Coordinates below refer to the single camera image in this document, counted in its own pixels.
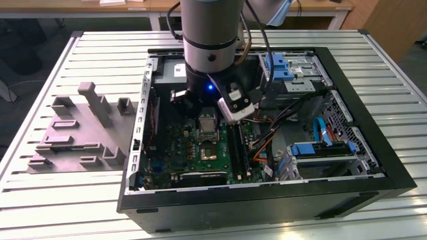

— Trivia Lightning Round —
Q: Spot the metal disk bay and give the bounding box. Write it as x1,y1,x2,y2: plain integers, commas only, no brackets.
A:
288,149,375,180

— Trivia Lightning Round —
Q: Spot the silver CPU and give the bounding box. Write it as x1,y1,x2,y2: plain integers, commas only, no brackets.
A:
199,112,217,133

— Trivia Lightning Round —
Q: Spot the black RAM slot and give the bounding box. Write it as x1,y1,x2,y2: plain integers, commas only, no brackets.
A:
236,122,253,177

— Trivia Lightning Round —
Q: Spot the blue disk wire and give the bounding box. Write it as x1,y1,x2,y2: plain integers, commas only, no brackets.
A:
312,116,335,147

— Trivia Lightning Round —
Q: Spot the green motherboard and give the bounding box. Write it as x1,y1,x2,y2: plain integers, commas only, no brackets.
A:
141,112,268,190

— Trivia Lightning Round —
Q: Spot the black office chair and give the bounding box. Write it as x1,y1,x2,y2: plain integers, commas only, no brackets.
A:
0,18,48,76

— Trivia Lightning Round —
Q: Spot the blue plastic drive carrier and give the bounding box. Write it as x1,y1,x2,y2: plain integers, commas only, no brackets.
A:
265,53,295,81

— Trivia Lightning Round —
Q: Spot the black graphics card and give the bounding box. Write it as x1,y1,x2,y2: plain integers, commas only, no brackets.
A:
177,170,228,187

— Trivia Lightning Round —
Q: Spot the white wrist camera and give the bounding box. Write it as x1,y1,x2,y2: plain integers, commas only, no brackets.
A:
216,82,259,124

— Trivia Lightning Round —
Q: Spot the black cable bundle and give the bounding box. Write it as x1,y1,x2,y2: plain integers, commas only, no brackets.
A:
248,89,330,152

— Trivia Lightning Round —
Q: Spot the grey power supply unit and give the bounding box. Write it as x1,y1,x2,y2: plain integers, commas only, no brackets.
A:
151,58,201,120

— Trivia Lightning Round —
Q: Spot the brown wooden cabinet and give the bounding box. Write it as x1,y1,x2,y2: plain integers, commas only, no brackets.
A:
339,0,427,63

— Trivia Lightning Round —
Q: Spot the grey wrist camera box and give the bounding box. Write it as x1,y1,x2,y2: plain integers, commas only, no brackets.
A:
169,89,191,104

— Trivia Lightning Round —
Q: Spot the grey parts rack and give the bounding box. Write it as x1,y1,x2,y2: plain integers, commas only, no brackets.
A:
24,81,140,175

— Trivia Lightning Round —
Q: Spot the metal socket cover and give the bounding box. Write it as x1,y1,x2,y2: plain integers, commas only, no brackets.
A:
196,129,220,143

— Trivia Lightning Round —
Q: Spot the black PC case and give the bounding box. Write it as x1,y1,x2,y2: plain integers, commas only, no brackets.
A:
115,46,419,235

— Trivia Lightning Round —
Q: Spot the metal drive cage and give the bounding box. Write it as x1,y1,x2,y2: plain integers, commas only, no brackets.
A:
259,52,335,108

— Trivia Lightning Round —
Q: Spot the black cable with connector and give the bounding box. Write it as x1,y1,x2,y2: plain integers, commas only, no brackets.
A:
167,0,185,43

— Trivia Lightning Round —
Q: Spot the red disk wire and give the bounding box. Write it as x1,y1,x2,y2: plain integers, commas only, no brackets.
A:
326,124,343,144

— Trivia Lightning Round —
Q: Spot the black camera cable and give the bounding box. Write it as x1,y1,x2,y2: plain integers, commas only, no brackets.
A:
243,0,275,101

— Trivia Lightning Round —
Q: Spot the white box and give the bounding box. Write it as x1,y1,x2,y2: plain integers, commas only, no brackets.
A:
99,0,128,7

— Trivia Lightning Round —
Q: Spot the orange wire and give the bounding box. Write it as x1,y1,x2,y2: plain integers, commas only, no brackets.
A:
252,143,269,163

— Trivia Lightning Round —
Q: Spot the hard disk in blue carrier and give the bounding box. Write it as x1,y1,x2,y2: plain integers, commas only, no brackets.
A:
288,140,359,159

